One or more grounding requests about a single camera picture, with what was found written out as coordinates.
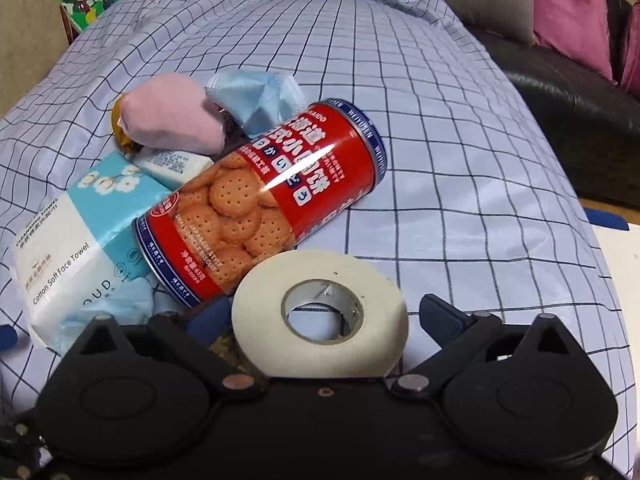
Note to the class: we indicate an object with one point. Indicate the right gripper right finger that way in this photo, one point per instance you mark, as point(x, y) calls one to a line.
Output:
point(462, 338)

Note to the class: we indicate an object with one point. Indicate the small white tissue pack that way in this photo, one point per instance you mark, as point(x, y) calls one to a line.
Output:
point(171, 168)

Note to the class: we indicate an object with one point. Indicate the yellow and navy soft toy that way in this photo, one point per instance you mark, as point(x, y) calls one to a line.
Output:
point(124, 143)

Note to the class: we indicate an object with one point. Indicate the cotton face towel pack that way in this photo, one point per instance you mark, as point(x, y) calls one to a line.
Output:
point(78, 257)

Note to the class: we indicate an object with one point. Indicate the pink cushion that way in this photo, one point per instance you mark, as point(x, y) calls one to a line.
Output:
point(578, 29)
point(630, 81)

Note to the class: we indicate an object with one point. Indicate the red biscuit tin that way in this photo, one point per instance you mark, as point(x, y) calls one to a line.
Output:
point(261, 199)

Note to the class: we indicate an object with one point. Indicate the blue face mask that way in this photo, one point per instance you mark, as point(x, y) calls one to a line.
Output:
point(257, 101)

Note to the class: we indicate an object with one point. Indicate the white tape roll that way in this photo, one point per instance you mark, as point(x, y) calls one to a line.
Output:
point(319, 314)

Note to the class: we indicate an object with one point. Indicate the checkered white tablecloth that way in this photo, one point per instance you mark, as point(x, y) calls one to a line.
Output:
point(475, 207)

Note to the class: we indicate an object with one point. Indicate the black leather sofa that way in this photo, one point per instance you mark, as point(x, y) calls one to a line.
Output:
point(592, 125)

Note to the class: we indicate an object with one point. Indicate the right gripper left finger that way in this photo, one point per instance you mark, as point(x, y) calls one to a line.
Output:
point(186, 339)

